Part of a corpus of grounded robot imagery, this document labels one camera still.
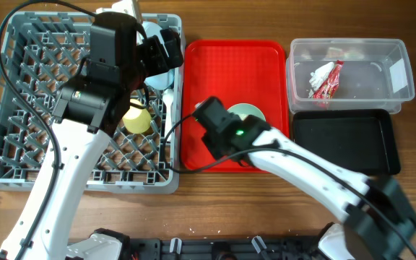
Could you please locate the large light blue plate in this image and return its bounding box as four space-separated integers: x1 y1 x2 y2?
142 21 174 90

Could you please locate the grey dishwasher rack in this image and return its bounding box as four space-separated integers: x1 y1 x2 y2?
0 12 183 194

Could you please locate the white napkin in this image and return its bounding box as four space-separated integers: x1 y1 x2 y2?
308 62 335 98

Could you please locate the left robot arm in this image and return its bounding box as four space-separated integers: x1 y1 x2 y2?
0 12 183 259

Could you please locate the black plastic tray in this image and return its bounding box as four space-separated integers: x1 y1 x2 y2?
292 109 401 176

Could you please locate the clear plastic bin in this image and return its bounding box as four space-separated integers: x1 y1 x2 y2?
286 38 415 114

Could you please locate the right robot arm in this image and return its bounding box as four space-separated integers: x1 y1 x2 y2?
192 97 416 259

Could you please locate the red snack wrapper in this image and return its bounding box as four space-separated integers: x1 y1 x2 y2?
312 60 344 108

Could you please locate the white plastic spoon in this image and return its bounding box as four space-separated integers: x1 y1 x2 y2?
162 88 174 142

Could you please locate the yellow plastic cup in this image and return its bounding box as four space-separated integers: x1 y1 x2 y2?
122 106 152 134

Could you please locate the green bowl with food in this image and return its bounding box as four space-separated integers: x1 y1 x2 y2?
227 103 266 121

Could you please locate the red plastic tray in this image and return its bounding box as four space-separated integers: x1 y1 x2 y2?
180 39 292 173

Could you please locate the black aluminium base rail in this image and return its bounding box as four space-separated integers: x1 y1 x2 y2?
66 236 324 260

